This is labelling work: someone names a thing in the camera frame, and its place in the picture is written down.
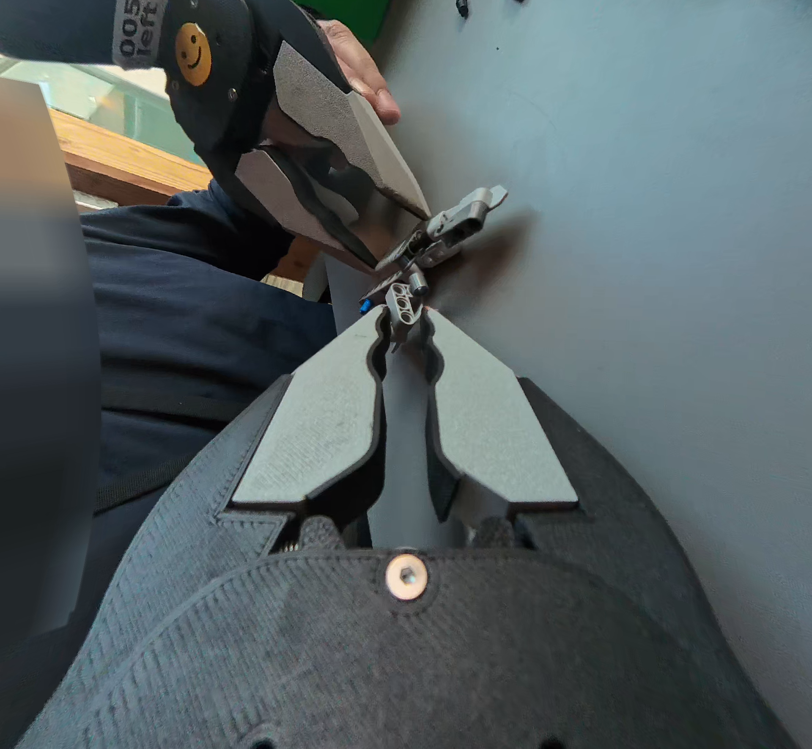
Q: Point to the wooden furniture frame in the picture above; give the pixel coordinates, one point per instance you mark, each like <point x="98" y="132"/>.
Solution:
<point x="127" y="158"/>

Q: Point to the grey lego beam assembly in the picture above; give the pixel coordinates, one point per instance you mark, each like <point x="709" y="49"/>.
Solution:
<point x="463" y="216"/>

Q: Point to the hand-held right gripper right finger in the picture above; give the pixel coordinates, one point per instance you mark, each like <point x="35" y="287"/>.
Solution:
<point x="488" y="431"/>

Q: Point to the small grey lego beam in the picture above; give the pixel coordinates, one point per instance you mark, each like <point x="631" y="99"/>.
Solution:
<point x="401" y="304"/>

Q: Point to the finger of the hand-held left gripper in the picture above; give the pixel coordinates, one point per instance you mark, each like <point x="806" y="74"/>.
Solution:
<point x="330" y="108"/>
<point x="279" y="197"/>

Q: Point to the person in dark clothes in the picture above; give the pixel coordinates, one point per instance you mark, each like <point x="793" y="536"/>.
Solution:
<point x="190" y="330"/>

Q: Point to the person's left hand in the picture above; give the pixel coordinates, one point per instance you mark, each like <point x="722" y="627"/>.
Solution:
<point x="361" y="70"/>

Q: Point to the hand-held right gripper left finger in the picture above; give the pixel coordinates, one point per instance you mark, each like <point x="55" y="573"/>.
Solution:
<point x="323" y="431"/>

